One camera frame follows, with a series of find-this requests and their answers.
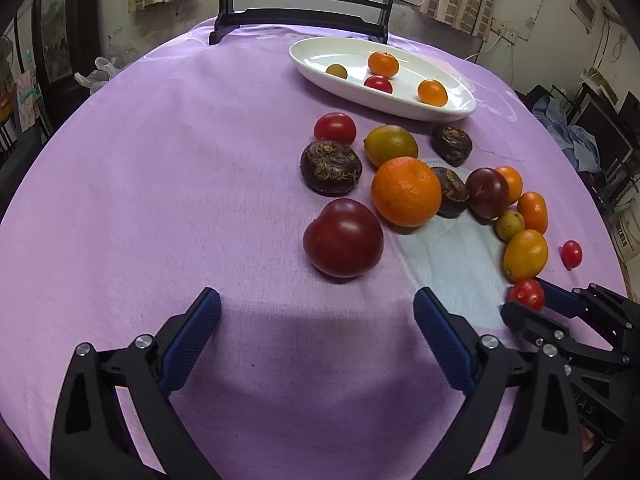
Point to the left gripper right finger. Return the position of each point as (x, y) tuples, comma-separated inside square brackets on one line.
[(542, 436)]

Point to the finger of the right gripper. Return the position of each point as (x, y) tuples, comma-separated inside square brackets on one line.
[(566, 303), (549, 337)]

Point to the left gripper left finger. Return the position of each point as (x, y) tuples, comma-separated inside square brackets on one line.
[(90, 437)]

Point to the tiny red cherry tomato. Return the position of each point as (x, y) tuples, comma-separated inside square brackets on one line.
[(571, 254)]

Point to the yellow-orange oval tomato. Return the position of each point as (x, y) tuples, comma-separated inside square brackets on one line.
[(525, 256)]

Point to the small orange tomato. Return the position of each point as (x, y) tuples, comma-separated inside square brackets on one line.
[(432, 92)]

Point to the small mandarin orange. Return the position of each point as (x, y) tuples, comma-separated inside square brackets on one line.
[(383, 64)]

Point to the small green-yellow fruit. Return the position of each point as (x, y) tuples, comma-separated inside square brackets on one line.
[(337, 70)]

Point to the small green fruit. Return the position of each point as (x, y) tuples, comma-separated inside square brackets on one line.
[(510, 223)]

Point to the oval orange tomato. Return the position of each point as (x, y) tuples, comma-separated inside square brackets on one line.
[(533, 209)]

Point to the small orange kumquat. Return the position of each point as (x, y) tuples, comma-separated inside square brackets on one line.
[(514, 182)]

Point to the dark purple plum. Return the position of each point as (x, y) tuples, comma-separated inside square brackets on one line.
[(488, 193)]

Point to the blue clothes pile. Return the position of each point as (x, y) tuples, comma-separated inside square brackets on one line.
[(576, 143)]

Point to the large orange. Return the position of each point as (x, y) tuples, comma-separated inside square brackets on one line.
[(406, 192)]

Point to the dark wrinkled passion fruit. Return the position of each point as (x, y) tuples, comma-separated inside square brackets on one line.
[(452, 144)]

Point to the large dark red plum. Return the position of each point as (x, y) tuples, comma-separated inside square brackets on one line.
[(345, 240)]

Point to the yellow-green lemon fruit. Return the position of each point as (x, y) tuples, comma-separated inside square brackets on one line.
[(387, 142)]

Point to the large dark passion fruit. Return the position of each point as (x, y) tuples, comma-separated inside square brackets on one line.
[(330, 168)]

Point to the purple tablecloth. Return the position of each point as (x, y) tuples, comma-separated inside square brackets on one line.
[(183, 173)]

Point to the white oval plate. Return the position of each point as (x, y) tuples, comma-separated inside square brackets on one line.
[(312, 56)]

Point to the white plastic bag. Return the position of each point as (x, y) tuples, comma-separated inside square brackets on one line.
[(104, 71)]

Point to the wall power socket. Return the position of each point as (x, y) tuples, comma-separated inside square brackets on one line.
[(506, 32)]

